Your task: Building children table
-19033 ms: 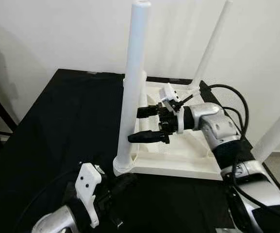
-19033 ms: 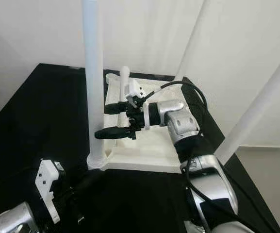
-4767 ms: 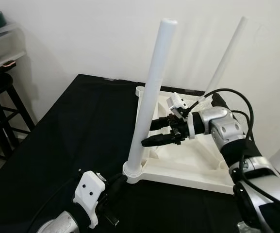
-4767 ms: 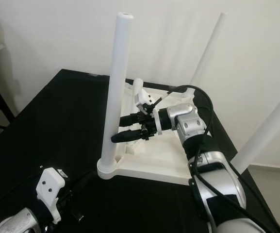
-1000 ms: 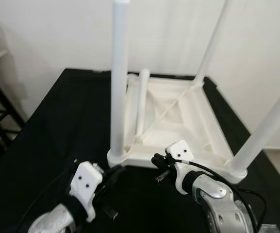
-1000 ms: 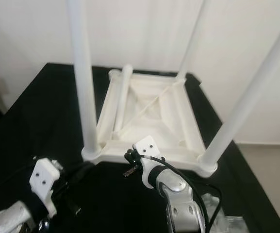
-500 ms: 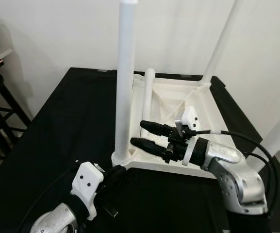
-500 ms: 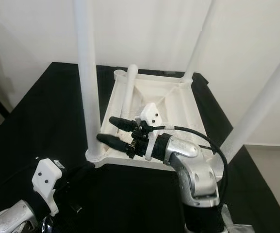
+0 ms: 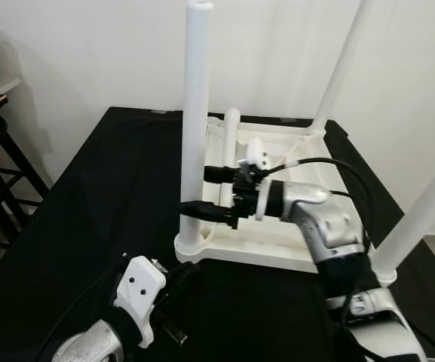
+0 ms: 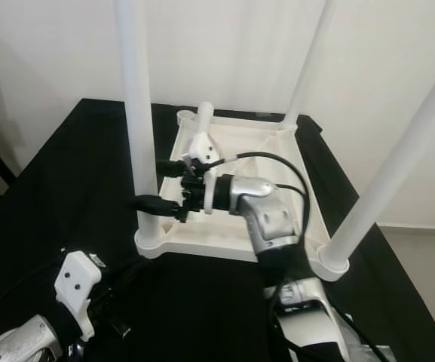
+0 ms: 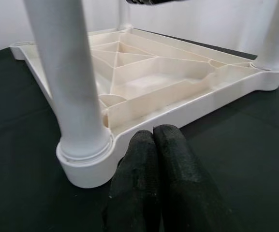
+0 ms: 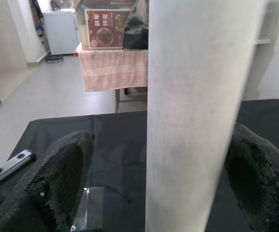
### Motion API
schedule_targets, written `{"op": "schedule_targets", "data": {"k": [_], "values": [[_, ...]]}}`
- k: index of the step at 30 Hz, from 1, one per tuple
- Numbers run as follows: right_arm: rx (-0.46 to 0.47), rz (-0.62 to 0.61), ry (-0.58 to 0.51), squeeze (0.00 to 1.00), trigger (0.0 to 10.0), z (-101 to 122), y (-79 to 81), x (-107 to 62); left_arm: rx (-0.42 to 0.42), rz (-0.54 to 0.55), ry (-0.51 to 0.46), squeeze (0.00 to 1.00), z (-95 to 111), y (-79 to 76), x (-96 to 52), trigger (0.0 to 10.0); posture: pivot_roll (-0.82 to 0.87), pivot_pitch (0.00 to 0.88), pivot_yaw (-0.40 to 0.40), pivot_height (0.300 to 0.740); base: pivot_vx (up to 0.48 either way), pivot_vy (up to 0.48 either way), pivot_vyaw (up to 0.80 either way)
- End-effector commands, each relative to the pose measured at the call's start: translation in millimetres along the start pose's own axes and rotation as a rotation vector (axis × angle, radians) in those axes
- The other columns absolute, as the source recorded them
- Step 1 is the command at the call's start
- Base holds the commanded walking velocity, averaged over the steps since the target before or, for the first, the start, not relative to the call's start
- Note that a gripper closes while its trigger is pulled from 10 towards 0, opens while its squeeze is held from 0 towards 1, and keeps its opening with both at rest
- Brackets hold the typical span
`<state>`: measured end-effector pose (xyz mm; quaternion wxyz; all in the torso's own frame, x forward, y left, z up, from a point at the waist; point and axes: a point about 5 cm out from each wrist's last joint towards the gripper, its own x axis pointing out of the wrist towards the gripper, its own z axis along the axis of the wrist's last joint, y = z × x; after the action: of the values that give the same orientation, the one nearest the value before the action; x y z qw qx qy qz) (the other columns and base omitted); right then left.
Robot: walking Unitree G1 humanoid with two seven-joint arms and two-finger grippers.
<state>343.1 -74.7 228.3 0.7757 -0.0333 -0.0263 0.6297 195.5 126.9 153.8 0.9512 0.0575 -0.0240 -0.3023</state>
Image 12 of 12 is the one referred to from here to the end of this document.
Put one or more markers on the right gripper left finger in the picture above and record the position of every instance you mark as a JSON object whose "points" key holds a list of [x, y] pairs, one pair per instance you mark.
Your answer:
{"points": [[45, 181]]}

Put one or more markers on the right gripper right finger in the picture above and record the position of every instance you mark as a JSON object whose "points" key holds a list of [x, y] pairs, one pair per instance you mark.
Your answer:
{"points": [[262, 174]]}

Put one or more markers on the white plastic table leg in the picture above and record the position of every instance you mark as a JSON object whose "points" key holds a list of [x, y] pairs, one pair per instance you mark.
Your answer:
{"points": [[190, 96]]}

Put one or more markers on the clear tape patch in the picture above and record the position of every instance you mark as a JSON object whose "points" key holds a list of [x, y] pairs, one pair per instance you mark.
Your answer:
{"points": [[93, 205]]}

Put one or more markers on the black tablecloth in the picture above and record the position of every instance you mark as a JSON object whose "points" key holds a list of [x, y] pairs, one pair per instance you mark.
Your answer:
{"points": [[120, 145]]}

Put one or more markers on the small black floor object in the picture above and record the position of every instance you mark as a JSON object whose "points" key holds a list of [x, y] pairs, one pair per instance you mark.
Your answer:
{"points": [[53, 59]]}

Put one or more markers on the red print box orange lid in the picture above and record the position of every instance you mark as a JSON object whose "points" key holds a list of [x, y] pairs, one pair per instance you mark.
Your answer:
{"points": [[105, 29]]}

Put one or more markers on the black plastic bag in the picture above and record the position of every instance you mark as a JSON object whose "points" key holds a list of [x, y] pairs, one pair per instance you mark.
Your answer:
{"points": [[136, 36]]}

